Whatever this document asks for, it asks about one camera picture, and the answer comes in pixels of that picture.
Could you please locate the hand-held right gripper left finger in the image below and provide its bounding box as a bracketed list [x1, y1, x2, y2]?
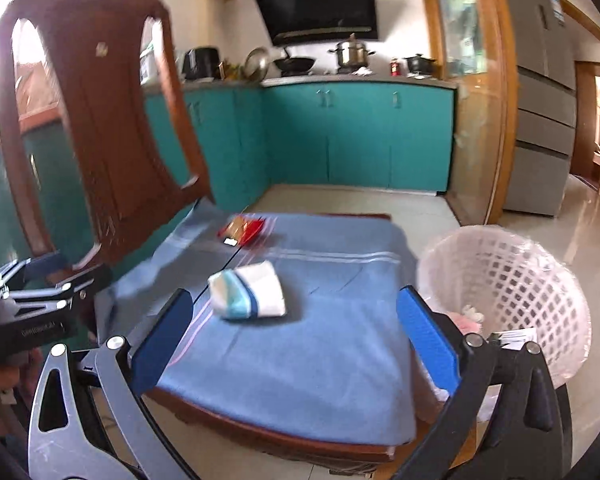
[27, 288, 202, 480]

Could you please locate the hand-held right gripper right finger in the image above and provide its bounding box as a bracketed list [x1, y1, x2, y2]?
[392, 285, 574, 480]

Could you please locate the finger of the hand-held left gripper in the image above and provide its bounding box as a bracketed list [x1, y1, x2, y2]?
[0, 252, 70, 292]
[7, 263, 115, 314]

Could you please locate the pink paper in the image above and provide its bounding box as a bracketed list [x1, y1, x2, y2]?
[447, 305, 487, 334]

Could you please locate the white blue ointment box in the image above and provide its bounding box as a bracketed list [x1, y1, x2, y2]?
[490, 328, 539, 349]

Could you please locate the crushed white paper cup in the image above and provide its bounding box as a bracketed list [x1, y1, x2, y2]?
[207, 261, 288, 321]

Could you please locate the white plastic lattice basket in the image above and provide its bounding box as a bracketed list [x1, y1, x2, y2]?
[417, 225, 593, 392]

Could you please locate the blue striped seat cloth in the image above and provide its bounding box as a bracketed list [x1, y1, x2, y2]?
[95, 200, 432, 449]

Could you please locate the red snack packet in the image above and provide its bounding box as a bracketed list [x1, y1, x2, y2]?
[217, 214, 270, 250]

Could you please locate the white plastic waste basket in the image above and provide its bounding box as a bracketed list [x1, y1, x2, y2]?
[417, 225, 594, 426]

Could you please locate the carved wooden chair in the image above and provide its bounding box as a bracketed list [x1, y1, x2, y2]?
[0, 0, 452, 477]

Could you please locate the teal kitchen base cabinet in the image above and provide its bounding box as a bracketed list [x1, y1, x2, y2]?
[0, 82, 457, 283]

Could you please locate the black countertop appliance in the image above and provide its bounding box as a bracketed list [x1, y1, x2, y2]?
[182, 46, 222, 81]

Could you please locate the silver refrigerator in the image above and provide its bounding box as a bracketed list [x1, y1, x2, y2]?
[495, 0, 579, 219]

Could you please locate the wooden framed glass door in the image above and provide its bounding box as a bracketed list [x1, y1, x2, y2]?
[422, 0, 519, 227]

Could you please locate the black lidded pot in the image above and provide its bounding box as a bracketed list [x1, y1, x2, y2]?
[403, 53, 439, 77]

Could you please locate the steel bowl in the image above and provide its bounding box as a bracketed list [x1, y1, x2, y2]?
[243, 46, 272, 83]

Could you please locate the steel stock pot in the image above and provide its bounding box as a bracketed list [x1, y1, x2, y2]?
[328, 34, 376, 72]

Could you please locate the black wok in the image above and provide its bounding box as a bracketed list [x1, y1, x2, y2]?
[272, 47, 317, 76]

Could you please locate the black range hood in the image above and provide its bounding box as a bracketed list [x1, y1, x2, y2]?
[250, 0, 380, 46]

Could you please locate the wooden doorway frame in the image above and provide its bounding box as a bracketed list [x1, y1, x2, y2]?
[569, 60, 600, 194]

